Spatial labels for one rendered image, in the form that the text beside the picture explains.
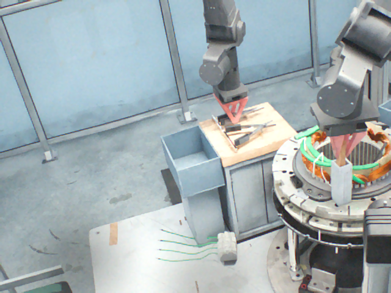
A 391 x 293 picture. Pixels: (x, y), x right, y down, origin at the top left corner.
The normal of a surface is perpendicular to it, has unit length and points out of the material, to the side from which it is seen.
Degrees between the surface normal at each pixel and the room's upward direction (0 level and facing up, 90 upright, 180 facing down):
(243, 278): 0
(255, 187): 90
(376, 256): 90
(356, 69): 31
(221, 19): 115
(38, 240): 0
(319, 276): 90
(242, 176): 90
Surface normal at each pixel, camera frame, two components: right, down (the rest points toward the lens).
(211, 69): -0.39, 0.56
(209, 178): 0.28, 0.49
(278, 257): -0.17, -0.82
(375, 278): -0.19, 0.57
